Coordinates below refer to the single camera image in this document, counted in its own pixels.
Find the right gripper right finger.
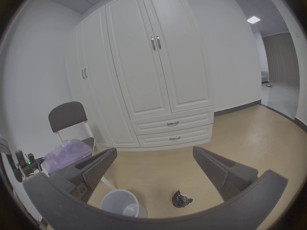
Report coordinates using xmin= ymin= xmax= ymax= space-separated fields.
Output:
xmin=193 ymin=146 xmax=259 ymax=202

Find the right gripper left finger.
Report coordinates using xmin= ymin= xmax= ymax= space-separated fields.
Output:
xmin=49 ymin=148 xmax=118 ymax=203

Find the purple plastic bag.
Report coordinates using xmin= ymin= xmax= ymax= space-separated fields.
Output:
xmin=43 ymin=139 xmax=93 ymax=176

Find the black plastic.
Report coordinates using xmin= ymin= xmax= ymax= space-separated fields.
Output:
xmin=172 ymin=190 xmax=193 ymax=208

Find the white trash bin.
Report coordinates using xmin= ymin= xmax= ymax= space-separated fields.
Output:
xmin=100 ymin=189 xmax=148 ymax=219

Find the white chair dark grey seat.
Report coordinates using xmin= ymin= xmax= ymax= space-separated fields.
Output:
xmin=48 ymin=101 xmax=115 ymax=191

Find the white wardrobe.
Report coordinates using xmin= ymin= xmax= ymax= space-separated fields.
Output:
xmin=65 ymin=0 xmax=214 ymax=152

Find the grey curtain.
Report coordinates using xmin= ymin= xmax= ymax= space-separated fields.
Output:
xmin=263 ymin=33 xmax=300 ymax=88

